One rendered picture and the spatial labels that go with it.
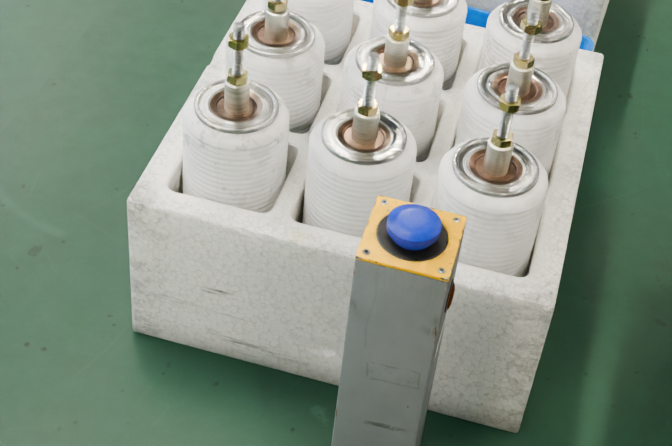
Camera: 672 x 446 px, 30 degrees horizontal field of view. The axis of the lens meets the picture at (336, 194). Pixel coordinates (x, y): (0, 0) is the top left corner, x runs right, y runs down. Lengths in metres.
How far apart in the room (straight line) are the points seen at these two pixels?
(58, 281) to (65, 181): 0.15
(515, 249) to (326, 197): 0.17
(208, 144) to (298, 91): 0.14
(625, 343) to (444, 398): 0.22
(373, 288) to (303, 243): 0.19
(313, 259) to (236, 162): 0.11
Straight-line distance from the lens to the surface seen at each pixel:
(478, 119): 1.17
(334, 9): 1.29
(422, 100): 1.18
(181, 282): 1.19
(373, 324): 0.95
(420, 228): 0.91
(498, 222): 1.07
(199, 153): 1.12
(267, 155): 1.11
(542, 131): 1.17
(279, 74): 1.19
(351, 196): 1.09
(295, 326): 1.18
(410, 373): 0.98
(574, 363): 1.29
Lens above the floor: 0.96
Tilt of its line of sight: 42 degrees down
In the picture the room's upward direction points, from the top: 6 degrees clockwise
